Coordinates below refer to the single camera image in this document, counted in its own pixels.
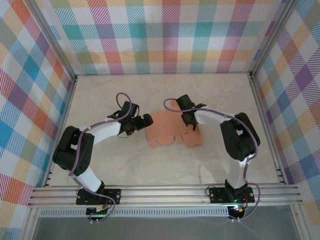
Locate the salmon pink paper box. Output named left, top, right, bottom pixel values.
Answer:
left=143, top=100, right=204, bottom=149

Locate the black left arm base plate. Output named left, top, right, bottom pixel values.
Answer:
left=75, top=187, right=122, bottom=206

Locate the aluminium side rail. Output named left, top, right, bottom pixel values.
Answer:
left=42, top=76, right=79, bottom=188
left=248, top=72, right=288, bottom=186

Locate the aluminium mounting rail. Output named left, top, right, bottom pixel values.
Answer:
left=26, top=183, right=304, bottom=209

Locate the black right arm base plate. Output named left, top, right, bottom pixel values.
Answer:
left=208, top=186, right=256, bottom=204

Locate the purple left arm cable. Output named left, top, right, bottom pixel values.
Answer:
left=68, top=92, right=138, bottom=225

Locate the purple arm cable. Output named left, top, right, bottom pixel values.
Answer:
left=68, top=92, right=138, bottom=225
left=163, top=98, right=263, bottom=223

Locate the slotted grey cable duct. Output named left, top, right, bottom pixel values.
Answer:
left=39, top=208, right=230, bottom=219

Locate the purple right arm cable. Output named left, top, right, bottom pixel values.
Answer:
left=163, top=98, right=263, bottom=223

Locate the aluminium frame post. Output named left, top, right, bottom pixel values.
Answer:
left=29, top=0, right=78, bottom=80
left=248, top=0, right=301, bottom=77

